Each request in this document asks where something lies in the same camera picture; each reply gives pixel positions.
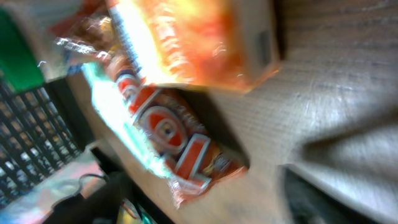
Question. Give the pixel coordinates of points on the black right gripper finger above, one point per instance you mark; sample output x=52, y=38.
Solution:
x=308, y=204

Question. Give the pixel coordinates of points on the red chocolate bar wrapper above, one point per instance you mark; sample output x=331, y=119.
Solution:
x=197, y=162

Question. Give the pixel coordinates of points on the orange snack packet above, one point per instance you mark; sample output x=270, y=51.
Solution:
x=192, y=44

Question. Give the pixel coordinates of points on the white teal wipes pack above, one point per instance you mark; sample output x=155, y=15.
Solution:
x=109, y=105

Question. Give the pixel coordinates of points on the green lid jar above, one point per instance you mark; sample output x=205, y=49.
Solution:
x=18, y=62

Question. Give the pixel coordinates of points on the grey plastic basket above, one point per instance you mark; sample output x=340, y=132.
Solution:
x=42, y=130

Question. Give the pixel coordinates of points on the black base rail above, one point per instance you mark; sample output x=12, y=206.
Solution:
x=102, y=206

